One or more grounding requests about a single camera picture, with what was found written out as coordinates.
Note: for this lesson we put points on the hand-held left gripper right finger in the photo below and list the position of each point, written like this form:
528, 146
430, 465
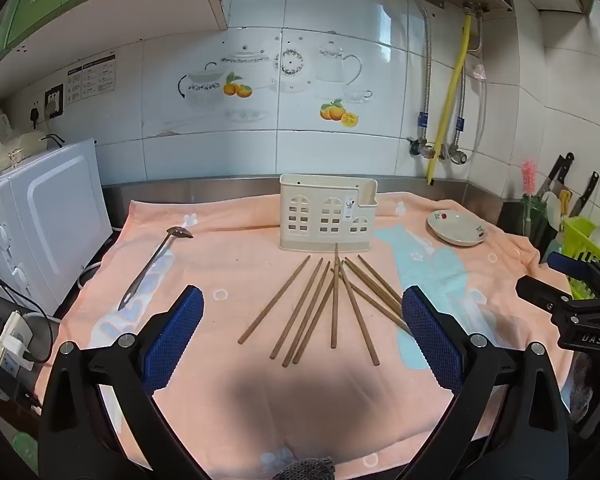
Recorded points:
430, 335

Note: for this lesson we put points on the black wall socket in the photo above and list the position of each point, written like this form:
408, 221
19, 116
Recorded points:
54, 101

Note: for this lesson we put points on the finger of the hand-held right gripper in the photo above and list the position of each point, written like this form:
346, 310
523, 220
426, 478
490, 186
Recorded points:
537, 291
562, 262

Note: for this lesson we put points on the wall cabinet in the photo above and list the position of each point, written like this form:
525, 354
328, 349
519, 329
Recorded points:
25, 5

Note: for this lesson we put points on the glass jar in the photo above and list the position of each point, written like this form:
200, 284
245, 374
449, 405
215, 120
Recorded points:
532, 222

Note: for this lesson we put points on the peach printed towel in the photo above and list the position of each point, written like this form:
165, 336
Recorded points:
220, 270

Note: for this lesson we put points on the white power strip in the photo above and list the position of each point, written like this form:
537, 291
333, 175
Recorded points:
5, 360

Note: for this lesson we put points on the wall instruction sticker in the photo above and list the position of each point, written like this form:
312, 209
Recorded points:
91, 80

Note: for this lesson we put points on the cream plastic utensil holder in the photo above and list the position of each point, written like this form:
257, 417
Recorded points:
320, 210

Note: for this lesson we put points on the white saucer with cherry print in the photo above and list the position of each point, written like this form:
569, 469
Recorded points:
455, 230

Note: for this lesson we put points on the metal pipe valve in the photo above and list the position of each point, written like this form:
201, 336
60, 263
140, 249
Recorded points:
456, 154
421, 148

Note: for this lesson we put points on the green plastic dish rack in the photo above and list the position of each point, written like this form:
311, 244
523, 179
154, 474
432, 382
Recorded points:
580, 232

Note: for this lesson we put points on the metal slotted spoon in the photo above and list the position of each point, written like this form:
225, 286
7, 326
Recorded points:
150, 266

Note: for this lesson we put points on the person's right hand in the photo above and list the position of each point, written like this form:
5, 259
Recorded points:
592, 377

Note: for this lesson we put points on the white plastic spoon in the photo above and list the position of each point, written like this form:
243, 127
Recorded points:
552, 207

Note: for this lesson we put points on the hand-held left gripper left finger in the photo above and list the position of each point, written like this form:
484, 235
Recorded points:
177, 335

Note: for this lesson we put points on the pink bottle brush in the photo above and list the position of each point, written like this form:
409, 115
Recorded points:
529, 175

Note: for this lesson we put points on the person's left hand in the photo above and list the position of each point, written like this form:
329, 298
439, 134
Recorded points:
307, 470

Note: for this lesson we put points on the white wall socket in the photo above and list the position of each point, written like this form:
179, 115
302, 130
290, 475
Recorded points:
36, 115

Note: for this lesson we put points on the white microwave oven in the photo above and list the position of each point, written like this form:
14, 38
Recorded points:
45, 220

